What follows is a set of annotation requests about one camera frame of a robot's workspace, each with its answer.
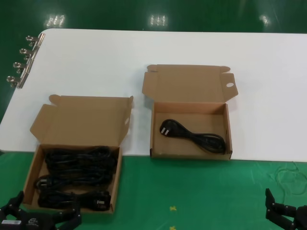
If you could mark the open brown cardboard box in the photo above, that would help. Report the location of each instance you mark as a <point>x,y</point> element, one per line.
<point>189,83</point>
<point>81,119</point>

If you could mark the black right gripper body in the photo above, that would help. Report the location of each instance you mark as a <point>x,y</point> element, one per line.
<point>302,218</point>

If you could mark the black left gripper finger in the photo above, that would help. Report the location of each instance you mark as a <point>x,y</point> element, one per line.
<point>14,203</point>
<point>73,215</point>

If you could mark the green work surface cloth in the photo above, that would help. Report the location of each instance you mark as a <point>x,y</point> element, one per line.
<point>192,191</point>

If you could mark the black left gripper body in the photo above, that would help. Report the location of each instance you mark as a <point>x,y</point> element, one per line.
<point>36,221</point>

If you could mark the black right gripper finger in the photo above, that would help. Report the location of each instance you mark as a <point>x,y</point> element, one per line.
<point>283,210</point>

